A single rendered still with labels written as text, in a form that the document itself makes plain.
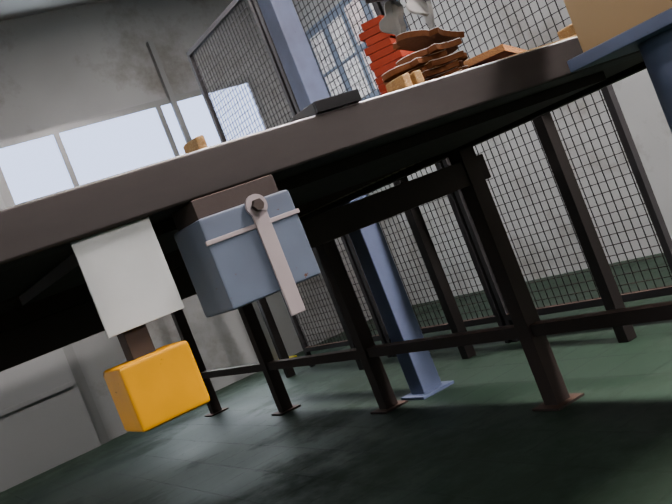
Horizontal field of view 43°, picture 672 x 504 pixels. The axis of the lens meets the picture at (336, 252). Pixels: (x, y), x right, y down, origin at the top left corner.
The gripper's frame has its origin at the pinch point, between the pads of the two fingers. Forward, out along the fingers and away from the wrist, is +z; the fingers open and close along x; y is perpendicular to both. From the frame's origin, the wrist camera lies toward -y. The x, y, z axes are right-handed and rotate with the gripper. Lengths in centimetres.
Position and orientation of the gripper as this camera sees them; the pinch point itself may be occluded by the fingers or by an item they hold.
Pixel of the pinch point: (419, 34)
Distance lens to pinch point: 170.1
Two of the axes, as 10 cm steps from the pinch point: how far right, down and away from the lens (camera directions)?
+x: 6.0, -2.2, -7.7
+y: -7.1, 2.9, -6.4
